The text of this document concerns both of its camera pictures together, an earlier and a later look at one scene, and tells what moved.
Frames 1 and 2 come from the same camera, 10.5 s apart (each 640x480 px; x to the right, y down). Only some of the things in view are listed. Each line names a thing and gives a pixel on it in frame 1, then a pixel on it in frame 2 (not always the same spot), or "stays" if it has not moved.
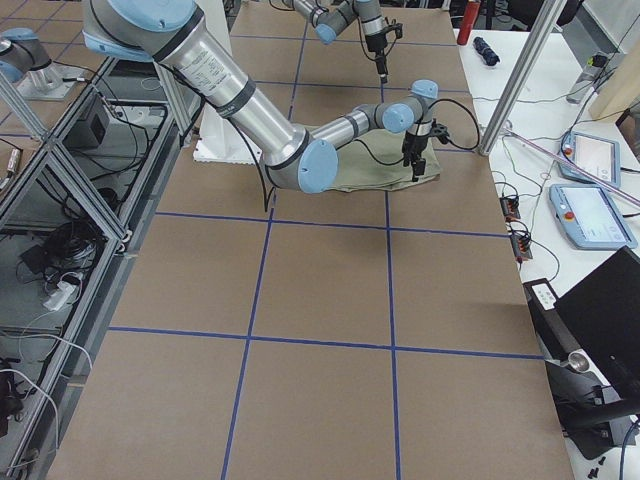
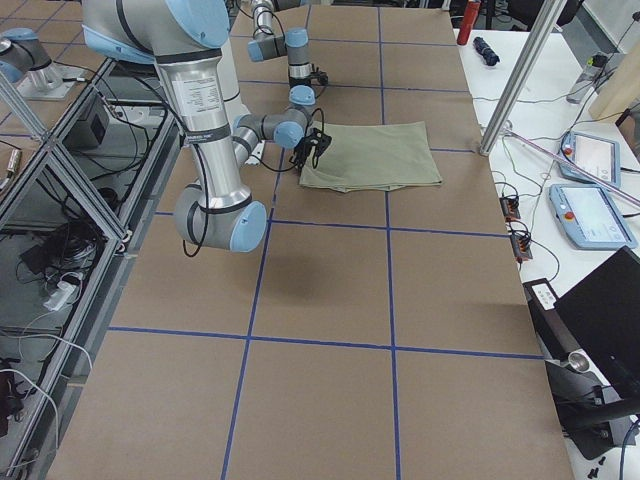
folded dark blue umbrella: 483,49 stays
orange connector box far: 510,207 stays
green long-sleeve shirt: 376,163 stays
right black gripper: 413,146 to 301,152
